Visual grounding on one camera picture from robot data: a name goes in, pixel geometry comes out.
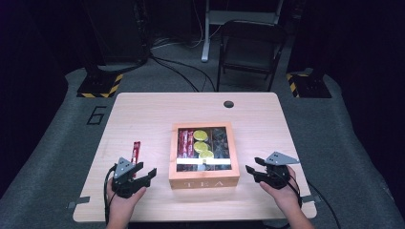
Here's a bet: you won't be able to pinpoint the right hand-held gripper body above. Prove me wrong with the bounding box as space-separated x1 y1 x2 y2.
262 151 300 190

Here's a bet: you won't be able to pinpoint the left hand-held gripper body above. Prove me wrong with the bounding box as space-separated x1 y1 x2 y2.
111 156 151 198

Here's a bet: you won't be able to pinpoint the red tea sachet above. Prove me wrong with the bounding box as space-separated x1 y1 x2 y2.
130 140 142 178
178 128 187 159
185 129 195 159

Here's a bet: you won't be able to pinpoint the wooden tea box glass lid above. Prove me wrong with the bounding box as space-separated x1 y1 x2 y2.
168 121 241 191

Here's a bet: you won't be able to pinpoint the person's right hand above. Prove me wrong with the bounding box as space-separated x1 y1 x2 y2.
259 166 302 214

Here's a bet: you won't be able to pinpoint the person's left hand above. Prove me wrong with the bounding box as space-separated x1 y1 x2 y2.
106 180 147 220

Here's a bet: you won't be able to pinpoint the grey tape piece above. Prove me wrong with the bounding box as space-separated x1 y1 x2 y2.
301 195 322 204
66 196 92 210

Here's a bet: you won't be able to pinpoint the pile of dark tea packets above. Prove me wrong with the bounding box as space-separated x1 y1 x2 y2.
211 127 230 159

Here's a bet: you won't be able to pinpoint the black stand with striped base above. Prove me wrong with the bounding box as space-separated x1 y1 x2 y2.
75 0 125 99
285 0 333 99

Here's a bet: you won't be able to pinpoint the black folding chair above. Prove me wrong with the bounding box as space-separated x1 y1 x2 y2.
216 19 288 93

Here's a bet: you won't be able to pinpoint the dark equipment cabinet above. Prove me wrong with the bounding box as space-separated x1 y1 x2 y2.
85 0 151 65

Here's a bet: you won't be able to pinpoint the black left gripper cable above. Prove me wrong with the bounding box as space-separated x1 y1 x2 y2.
102 164 118 224

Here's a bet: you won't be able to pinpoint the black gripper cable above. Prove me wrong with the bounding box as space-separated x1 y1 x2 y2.
288 173 342 229
102 164 118 224

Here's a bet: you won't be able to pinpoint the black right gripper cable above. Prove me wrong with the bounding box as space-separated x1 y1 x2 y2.
288 173 342 229

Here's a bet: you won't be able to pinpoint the black floor cables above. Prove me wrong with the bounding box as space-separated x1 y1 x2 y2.
148 52 218 94

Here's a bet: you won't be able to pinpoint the white desk frame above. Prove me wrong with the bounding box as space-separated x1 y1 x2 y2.
201 0 285 63

